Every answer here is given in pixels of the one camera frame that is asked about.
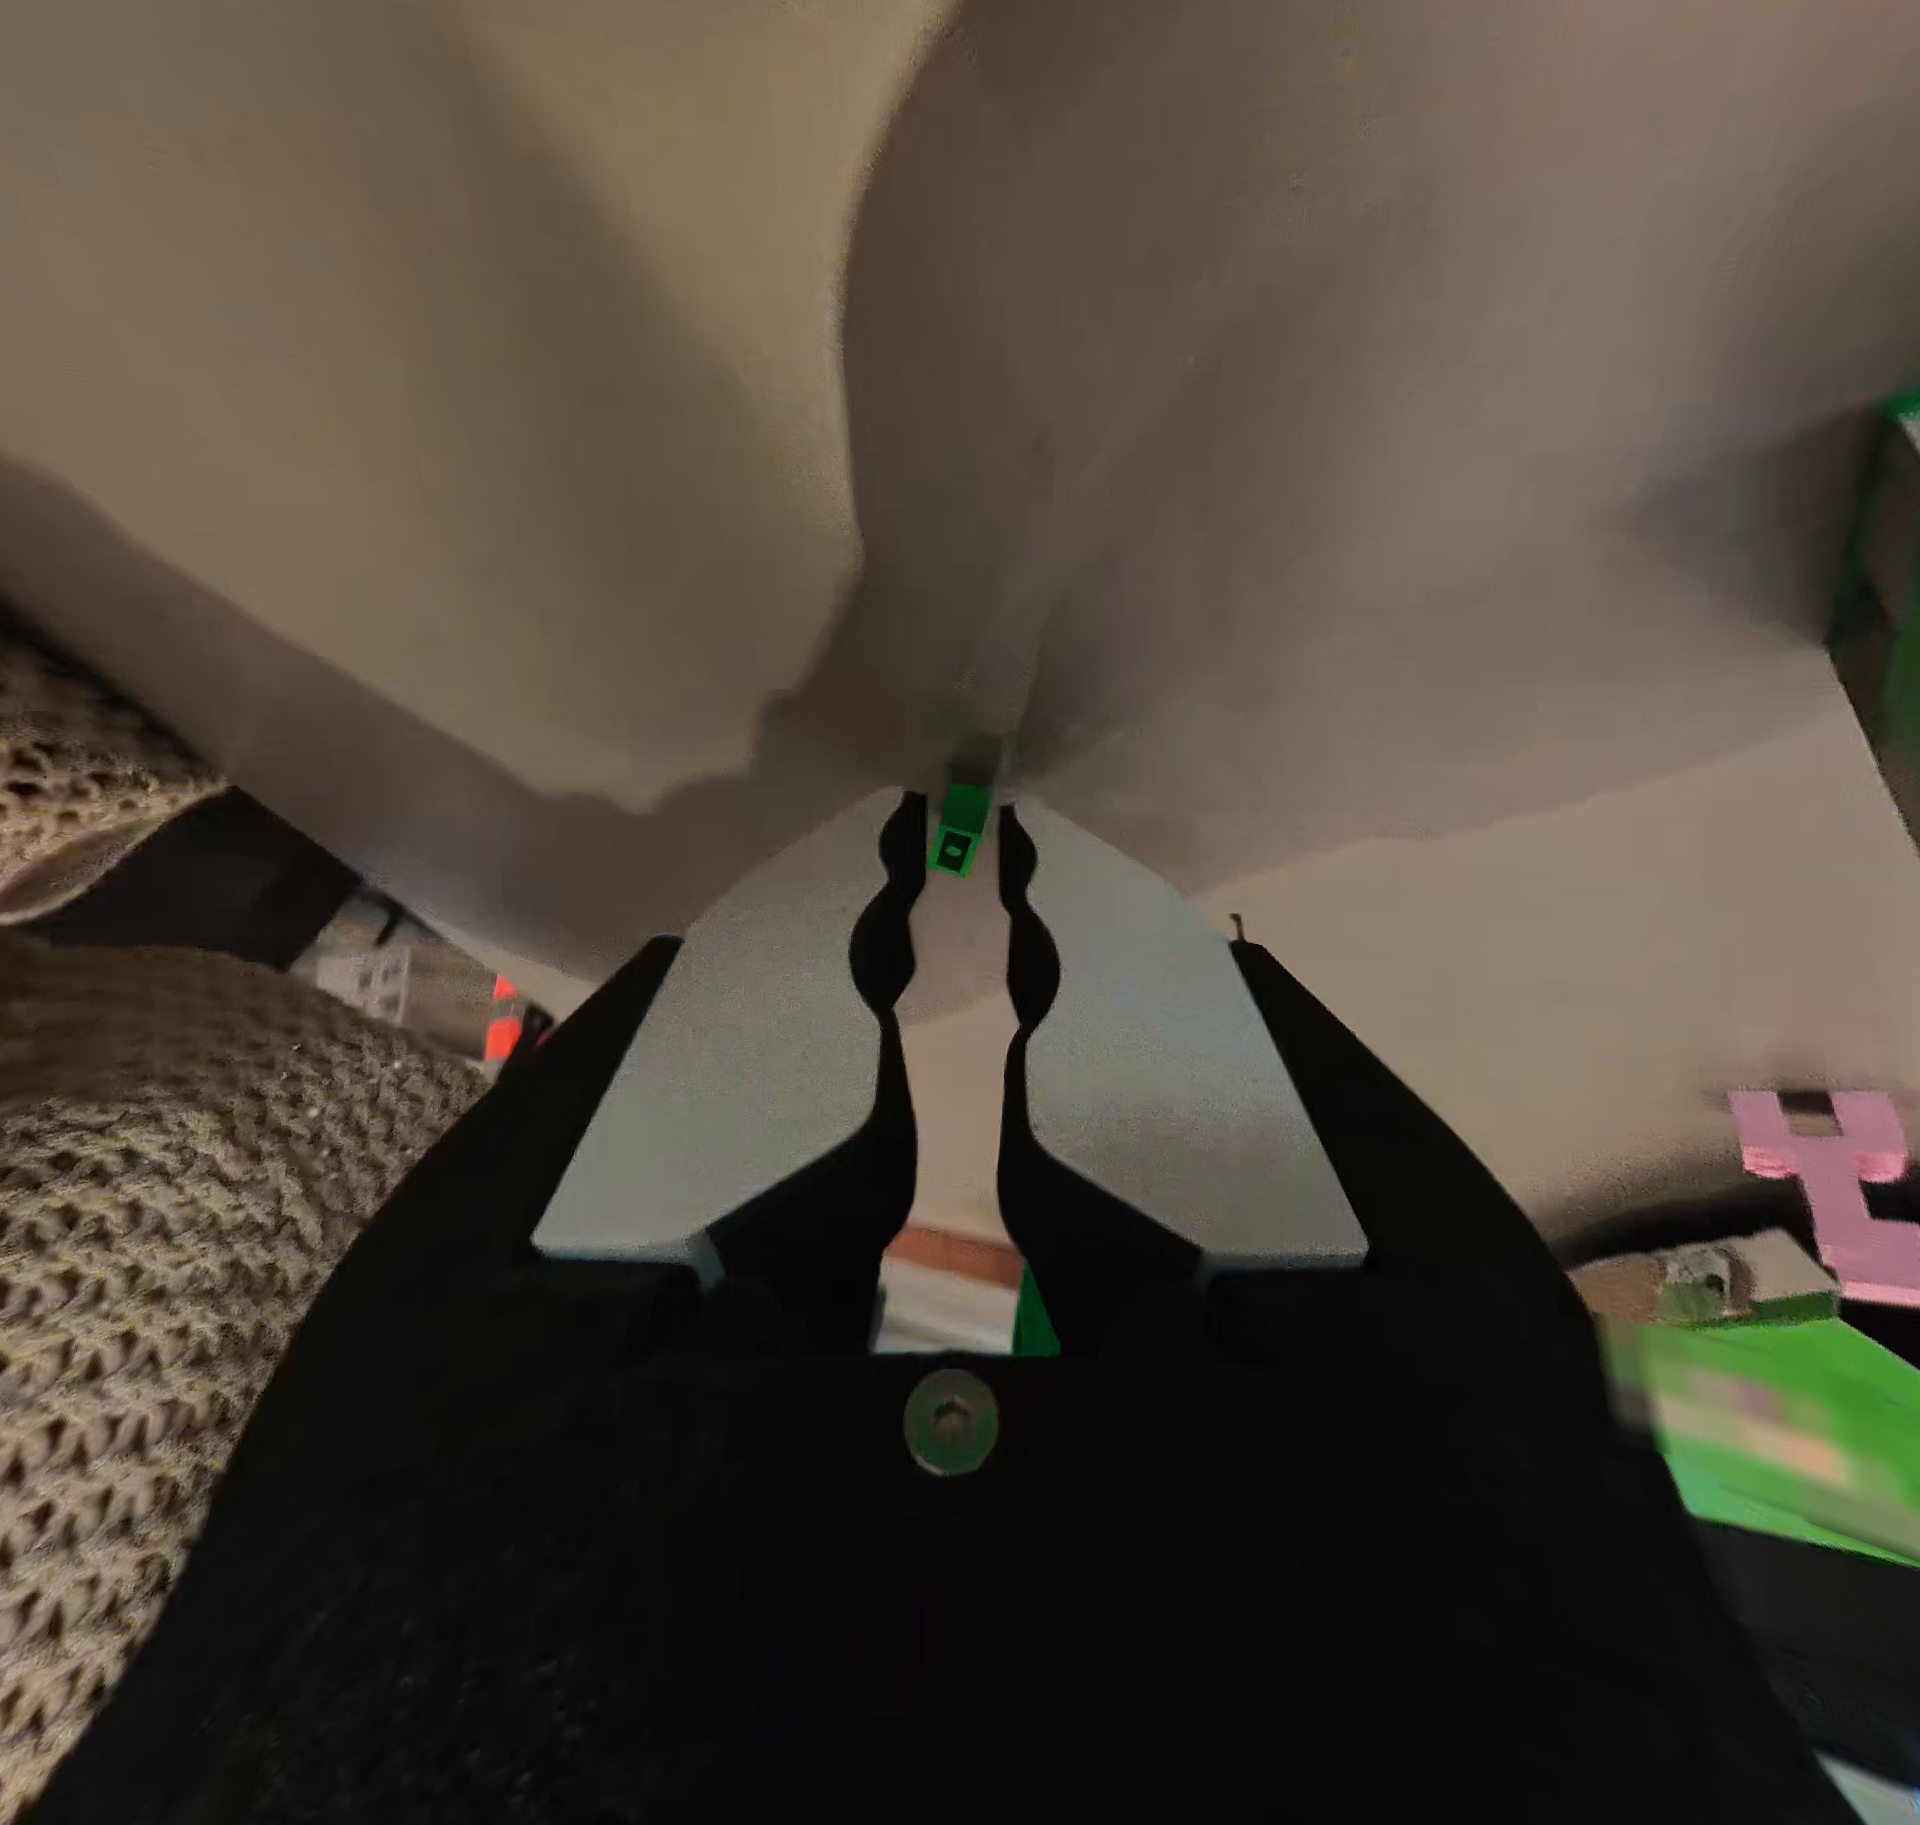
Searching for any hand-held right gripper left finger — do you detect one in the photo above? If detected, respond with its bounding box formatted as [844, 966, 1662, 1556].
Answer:
[530, 788, 926, 1349]

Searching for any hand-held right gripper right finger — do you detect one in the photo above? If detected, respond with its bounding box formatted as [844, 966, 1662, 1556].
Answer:
[996, 798, 1368, 1356]

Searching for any pink lego pig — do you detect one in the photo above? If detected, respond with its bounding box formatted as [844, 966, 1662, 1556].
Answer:
[1724, 1085, 1920, 1313]

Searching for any green lego box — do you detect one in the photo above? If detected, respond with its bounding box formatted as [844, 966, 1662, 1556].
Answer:
[1563, 1232, 1920, 1568]

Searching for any large green lego build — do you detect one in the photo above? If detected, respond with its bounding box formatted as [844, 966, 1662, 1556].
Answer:
[1827, 388, 1920, 852]

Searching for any cream knit sweater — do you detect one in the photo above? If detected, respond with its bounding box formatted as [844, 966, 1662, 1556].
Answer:
[0, 606, 504, 1798]

